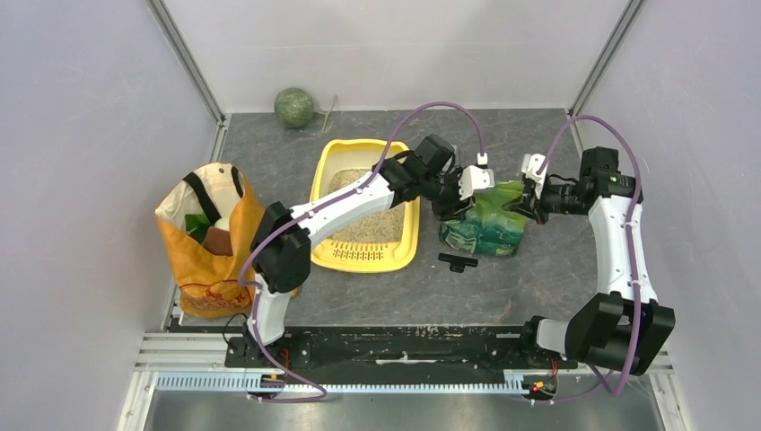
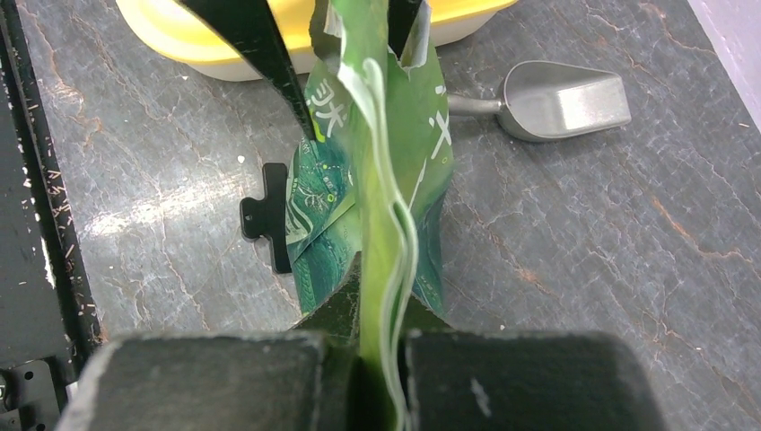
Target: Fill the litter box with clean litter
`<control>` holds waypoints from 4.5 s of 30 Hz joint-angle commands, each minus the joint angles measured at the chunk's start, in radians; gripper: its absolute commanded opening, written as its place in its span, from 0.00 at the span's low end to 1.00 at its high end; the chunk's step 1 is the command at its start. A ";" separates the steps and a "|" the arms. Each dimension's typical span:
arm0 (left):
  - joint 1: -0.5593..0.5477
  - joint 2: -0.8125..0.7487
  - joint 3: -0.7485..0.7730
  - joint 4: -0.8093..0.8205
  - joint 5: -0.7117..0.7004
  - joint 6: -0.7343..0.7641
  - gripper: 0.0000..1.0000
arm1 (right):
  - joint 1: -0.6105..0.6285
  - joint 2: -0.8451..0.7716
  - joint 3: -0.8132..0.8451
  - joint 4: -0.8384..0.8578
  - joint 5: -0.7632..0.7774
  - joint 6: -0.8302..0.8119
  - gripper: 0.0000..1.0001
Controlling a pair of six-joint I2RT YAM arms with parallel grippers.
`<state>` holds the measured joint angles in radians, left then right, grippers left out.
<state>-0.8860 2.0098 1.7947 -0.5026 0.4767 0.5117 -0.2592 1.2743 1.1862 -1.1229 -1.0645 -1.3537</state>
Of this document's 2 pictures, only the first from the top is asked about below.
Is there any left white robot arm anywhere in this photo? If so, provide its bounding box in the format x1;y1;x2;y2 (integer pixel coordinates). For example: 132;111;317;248
244;135;493;367

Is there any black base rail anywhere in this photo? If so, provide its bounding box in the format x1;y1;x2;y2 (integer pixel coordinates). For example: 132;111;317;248
223;325;579;387

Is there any green litter bag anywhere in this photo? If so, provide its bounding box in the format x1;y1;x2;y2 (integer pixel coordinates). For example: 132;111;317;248
438;181;528;257

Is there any black bag clip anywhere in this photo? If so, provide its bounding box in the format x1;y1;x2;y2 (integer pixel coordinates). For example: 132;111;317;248
438;253;479;273

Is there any yellow litter box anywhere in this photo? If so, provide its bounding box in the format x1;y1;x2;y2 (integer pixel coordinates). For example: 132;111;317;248
310;138;421;273

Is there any orange shopping bag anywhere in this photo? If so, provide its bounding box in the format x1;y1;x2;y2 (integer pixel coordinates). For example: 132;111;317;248
154;163;265;319

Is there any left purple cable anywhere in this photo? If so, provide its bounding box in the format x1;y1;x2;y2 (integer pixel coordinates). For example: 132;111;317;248
237;101;487;404

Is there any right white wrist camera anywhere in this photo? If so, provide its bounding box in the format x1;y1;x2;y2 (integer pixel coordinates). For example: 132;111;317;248
520;154;547;198

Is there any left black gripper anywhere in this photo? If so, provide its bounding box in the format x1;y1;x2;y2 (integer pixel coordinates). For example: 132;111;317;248
419;167;475;223

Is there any green round ball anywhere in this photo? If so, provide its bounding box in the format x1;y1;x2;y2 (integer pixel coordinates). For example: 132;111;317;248
274;87;315;129

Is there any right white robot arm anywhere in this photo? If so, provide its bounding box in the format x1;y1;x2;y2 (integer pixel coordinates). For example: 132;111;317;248
507;147;676;375

